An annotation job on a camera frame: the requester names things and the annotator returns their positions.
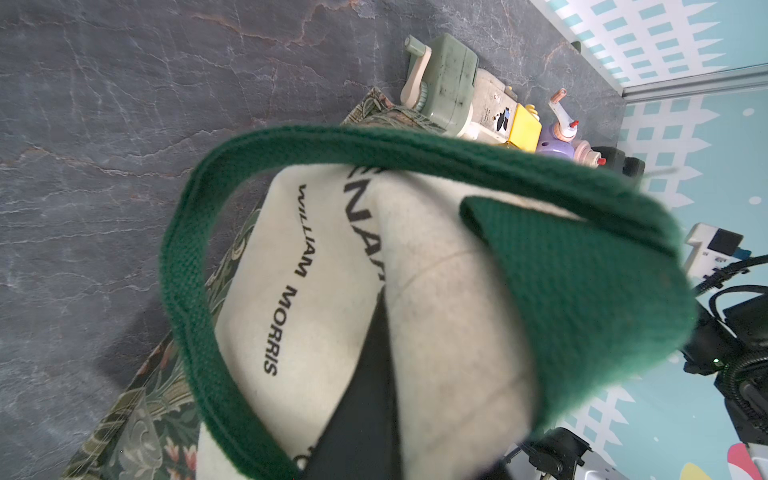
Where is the purple pencil sharpener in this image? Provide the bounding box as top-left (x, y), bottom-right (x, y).
top-left (536, 88), bottom-right (579, 161)

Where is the yellow pencil sharpener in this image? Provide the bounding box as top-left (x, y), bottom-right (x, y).
top-left (507, 104), bottom-right (542, 153)

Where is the green pencil sharpener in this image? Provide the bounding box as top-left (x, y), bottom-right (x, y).
top-left (400, 33), bottom-right (478, 137)

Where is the pink pencil sharpener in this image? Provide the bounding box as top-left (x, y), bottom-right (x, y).
top-left (572, 140), bottom-right (607, 168)

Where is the black plastic tool case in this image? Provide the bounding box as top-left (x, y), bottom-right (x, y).
top-left (593, 146), bottom-right (646, 182)

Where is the cream canvas tote bag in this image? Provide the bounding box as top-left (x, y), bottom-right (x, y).
top-left (64, 93), bottom-right (695, 479)

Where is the beige pencil sharpener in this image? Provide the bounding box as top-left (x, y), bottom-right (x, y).
top-left (458, 68), bottom-right (517, 145)

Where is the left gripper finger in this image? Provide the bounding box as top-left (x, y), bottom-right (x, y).
top-left (301, 291), bottom-right (402, 479)

